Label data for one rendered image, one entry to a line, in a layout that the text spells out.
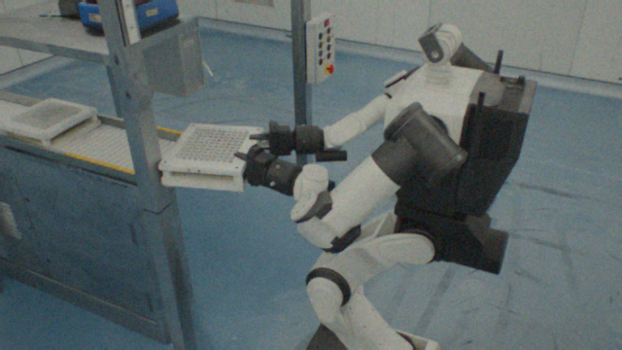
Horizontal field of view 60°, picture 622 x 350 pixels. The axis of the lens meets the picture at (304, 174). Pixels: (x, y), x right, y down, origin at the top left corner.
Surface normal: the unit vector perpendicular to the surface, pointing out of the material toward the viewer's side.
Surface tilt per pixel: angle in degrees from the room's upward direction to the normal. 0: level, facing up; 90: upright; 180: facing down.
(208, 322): 0
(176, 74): 90
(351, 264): 90
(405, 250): 90
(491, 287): 0
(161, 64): 90
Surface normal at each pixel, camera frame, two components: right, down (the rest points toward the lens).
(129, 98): -0.45, 0.47
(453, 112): -0.28, -0.32
